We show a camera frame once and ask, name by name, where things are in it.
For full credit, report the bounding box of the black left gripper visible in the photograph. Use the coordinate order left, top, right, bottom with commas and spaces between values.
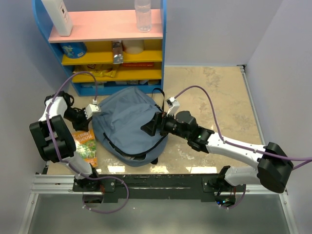
63, 107, 93, 133

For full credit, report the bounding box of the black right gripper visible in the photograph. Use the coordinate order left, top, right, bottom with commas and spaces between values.
141, 111, 190, 140

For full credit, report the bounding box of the blue fabric backpack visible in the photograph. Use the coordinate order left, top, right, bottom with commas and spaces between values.
92, 86, 168, 167

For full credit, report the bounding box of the white coffee cover book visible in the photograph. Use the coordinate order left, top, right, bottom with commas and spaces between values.
124, 154, 146, 161

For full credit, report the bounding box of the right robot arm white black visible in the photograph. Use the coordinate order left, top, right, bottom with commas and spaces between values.
141, 111, 293, 194

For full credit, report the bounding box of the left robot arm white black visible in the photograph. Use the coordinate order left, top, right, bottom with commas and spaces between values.
29, 91, 101, 191

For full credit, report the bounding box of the yellow snack bag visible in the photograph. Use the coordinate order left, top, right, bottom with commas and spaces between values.
73, 64, 119, 78

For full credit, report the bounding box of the orange green children book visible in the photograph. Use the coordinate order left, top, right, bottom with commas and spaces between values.
72, 129, 98, 168

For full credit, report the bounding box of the blue round tin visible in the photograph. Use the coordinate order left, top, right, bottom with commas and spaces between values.
60, 42, 87, 59

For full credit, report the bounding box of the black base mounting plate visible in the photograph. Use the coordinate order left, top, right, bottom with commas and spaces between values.
73, 174, 245, 206

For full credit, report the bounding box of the blue shelf unit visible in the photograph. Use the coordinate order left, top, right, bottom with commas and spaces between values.
32, 0, 167, 96

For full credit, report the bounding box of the red flat box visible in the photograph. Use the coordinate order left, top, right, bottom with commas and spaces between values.
122, 62, 155, 67

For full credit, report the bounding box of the white rectangular box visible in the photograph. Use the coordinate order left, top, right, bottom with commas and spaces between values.
41, 0, 73, 37

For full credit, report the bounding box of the clear plastic water bottle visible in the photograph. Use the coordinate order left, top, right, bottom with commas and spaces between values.
135, 0, 152, 33

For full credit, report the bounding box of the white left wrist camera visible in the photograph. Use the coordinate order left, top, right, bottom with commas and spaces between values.
84, 98, 101, 119

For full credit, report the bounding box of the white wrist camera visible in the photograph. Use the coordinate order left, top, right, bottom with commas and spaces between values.
84, 98, 101, 119
166, 97, 180, 116

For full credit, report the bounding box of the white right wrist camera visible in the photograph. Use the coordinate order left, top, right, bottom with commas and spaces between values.
166, 97, 180, 116

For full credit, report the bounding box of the aluminium frame rail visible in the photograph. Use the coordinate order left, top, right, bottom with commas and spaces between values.
31, 175, 276, 195

